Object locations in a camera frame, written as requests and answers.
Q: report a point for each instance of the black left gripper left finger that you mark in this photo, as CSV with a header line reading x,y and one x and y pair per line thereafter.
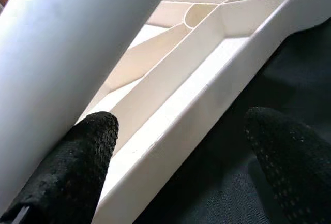
x,y
72,172

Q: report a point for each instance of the black table cloth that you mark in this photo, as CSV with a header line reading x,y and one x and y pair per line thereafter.
x,y
219,182

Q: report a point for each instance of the white plastic table leg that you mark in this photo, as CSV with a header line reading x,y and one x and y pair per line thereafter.
x,y
64,40

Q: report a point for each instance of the white plastic table top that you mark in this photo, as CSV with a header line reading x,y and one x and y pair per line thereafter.
x,y
181,105

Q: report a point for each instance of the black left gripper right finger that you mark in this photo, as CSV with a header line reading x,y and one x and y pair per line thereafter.
x,y
292,169

